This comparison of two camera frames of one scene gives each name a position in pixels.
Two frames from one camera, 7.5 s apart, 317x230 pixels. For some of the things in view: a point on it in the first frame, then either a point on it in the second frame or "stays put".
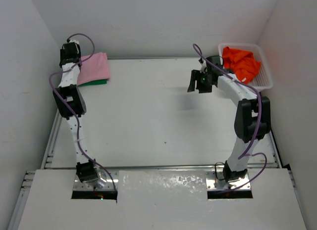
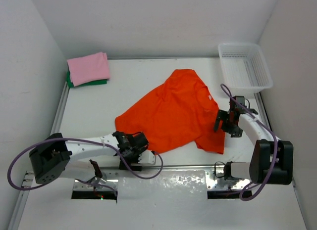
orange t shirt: (243, 63) -> (181, 110)
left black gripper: (62, 57) -> (135, 160)
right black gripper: (195, 74) -> (222, 115)
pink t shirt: (95, 68) stays put
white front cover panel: (160, 200) stays put
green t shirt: (94, 82) stays put
